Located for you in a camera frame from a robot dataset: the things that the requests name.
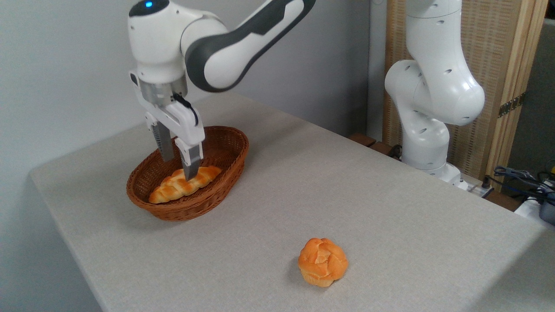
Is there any black metal screen hinge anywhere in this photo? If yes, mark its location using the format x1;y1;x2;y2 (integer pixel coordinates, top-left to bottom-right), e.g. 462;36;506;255
498;93;526;118

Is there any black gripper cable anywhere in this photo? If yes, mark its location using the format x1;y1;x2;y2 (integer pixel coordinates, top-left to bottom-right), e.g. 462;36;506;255
173;92;199;127

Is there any black grey cable bundle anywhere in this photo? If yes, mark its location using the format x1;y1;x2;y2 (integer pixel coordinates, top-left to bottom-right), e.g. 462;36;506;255
493;166;555;205

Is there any wooden rattan folding screen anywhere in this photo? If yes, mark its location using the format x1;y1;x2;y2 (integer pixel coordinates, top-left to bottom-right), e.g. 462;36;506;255
384;0;549;191

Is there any silver wrist mount cylinder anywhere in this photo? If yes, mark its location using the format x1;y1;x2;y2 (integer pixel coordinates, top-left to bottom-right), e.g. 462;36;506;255
140;80;188;107

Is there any long braided bread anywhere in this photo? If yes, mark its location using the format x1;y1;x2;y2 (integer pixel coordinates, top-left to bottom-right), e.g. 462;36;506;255
149;166;222;204

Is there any brown woven wicker basket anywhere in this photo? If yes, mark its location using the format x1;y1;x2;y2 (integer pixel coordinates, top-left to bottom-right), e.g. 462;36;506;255
126;126;250;221

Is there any brown wooden block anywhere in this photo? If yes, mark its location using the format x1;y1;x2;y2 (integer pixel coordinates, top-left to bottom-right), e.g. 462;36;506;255
369;142;396;157

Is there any round orange bread bun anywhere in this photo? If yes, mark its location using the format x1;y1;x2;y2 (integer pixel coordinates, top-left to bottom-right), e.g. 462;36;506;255
297;237;349;287

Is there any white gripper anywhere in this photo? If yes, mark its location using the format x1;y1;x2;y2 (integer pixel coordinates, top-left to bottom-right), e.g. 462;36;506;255
129;71;205;181

